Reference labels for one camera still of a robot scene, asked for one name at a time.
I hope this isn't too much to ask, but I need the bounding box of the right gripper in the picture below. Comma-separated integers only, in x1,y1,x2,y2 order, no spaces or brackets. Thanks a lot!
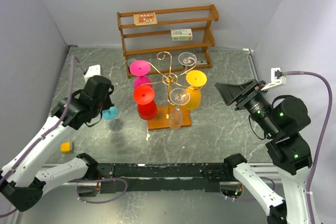
215,77,279,136

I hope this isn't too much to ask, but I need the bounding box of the yellow wine glass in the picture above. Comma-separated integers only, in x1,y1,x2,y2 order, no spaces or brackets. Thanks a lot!
183,70,207,110

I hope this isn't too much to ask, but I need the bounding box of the clear wine glass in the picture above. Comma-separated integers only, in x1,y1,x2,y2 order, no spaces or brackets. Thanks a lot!
169,88,190,130

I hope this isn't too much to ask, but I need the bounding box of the frosted clear tall glass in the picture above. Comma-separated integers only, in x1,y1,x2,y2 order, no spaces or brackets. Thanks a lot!
178,52,197,71

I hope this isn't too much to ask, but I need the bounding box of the red wine glass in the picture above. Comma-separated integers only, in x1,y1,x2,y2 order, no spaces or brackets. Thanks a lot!
133,85,157,121

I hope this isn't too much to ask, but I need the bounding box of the pink wine glass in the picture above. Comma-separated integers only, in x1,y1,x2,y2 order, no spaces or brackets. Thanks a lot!
130,60,153,90

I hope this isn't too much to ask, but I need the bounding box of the blue wine glass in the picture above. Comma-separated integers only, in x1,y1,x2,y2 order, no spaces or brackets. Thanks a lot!
101,106,118,120

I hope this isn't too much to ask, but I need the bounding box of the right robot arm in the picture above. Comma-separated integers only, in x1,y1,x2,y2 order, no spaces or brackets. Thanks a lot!
215,80,321,223

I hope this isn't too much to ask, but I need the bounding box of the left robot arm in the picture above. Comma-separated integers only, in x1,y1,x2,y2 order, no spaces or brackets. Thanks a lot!
1,75,114,212

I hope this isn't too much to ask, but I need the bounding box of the gold wine glass rack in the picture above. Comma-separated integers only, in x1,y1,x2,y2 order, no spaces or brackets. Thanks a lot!
136,51,200,131

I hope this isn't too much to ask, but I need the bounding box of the wooden shelf rack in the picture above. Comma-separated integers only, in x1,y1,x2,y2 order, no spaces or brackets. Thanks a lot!
117,4,219,78

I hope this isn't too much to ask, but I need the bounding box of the green white small box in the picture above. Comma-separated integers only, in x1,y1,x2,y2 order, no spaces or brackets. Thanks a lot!
171,28,193,41

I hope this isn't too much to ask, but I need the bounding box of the yellow grey sponge block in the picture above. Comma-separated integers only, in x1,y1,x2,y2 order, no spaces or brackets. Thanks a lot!
60,142,74,154

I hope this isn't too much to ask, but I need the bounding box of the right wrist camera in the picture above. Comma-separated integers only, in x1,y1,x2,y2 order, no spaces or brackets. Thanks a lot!
261,67,286,91

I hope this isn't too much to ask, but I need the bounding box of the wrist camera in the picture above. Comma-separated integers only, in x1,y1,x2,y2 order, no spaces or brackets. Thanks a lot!
84,65,102,83
261,67,286,91

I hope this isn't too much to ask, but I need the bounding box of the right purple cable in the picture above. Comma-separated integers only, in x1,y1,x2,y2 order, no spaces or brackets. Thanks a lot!
284,70,333,224

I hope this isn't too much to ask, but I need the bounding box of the purple cable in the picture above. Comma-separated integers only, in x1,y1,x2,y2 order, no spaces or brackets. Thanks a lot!
0,55,80,218
284,70,333,224

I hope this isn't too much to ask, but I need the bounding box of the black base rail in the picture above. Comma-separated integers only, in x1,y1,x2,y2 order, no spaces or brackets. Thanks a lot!
65,162,254,195

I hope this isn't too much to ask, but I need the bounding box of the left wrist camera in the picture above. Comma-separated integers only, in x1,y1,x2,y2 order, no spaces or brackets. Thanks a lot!
84,65,102,83

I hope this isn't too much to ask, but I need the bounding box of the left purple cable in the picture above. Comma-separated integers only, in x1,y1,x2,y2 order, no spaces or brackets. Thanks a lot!
0,55,80,218

